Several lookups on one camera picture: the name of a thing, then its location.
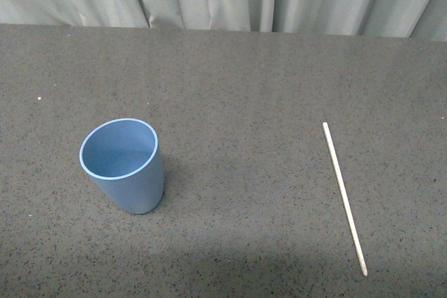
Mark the white chopstick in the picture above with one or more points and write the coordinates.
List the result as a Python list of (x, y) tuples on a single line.
[(345, 199)]

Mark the blue plastic cup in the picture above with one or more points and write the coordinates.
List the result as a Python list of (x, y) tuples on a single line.
[(123, 158)]

